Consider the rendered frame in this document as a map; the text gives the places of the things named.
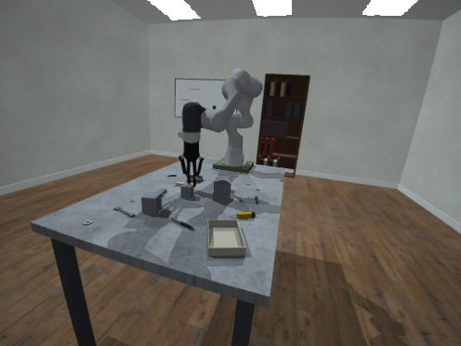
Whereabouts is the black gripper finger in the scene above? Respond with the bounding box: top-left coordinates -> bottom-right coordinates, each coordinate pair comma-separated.
178,154 -> 191,184
191,155 -> 204,188

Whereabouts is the yellow cylinder with black end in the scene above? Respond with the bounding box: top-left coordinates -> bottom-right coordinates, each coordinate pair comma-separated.
231,211 -> 256,219

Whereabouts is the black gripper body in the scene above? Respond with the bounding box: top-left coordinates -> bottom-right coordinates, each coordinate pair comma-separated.
183,141 -> 200,162

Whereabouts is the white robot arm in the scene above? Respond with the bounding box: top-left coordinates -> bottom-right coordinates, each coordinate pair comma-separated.
178,69 -> 263,166

